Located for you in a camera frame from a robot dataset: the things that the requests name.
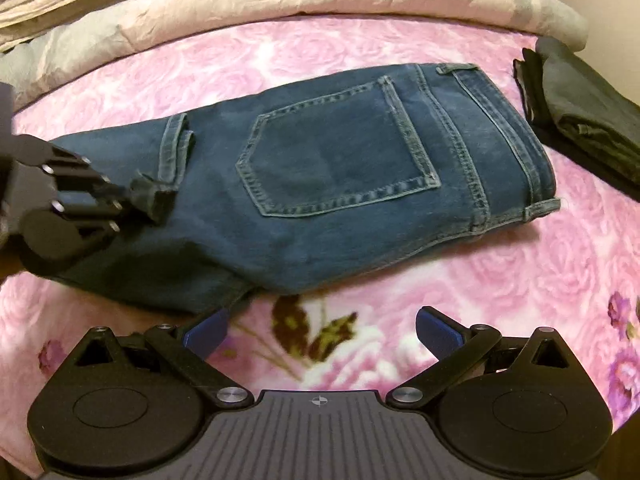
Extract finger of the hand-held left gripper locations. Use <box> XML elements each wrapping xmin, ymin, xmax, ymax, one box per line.
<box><xmin>50</xmin><ymin>194</ymin><xmax>132</xmax><ymax>235</ymax></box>
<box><xmin>11</xmin><ymin>134</ymin><xmax>133</xmax><ymax>201</ymax></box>

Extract pink floral blanket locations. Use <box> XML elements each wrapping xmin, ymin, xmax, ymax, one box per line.
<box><xmin>0</xmin><ymin>15</ymin><xmax>640</xmax><ymax>480</ymax></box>

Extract black garment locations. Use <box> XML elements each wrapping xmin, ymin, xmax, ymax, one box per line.
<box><xmin>513</xmin><ymin>47</ymin><xmax>640</xmax><ymax>197</ymax></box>

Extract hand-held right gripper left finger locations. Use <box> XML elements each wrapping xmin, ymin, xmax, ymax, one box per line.
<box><xmin>70</xmin><ymin>307</ymin><xmax>253</xmax><ymax>409</ymax></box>

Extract blue denim jeans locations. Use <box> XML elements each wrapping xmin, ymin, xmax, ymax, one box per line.
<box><xmin>47</xmin><ymin>62</ymin><xmax>562</xmax><ymax>319</ymax></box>

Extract dark grey garment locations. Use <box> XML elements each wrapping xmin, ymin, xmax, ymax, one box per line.
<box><xmin>535</xmin><ymin>35</ymin><xmax>640</xmax><ymax>187</ymax></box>

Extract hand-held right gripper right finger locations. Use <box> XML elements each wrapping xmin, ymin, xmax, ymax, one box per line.
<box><xmin>387</xmin><ymin>305</ymin><xmax>572</xmax><ymax>409</ymax></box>

